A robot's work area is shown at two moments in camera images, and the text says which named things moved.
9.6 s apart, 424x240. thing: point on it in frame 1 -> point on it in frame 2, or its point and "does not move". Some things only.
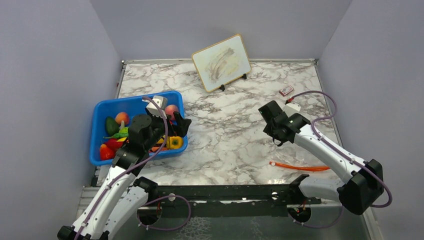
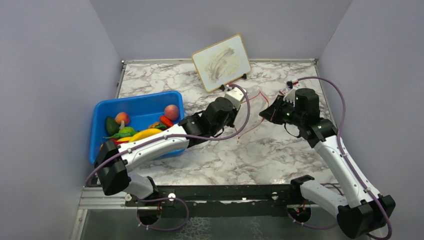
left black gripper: x=181 y=127 -> x=234 y=113
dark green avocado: x=111 y=126 does not move
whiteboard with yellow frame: x=222 y=63 does not move
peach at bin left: x=122 y=116 does not move
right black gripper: x=268 y=130 -> x=271 y=114
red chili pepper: x=114 y=143 does not move
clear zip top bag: x=300 y=168 -> x=259 y=106
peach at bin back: x=169 y=110 does not move
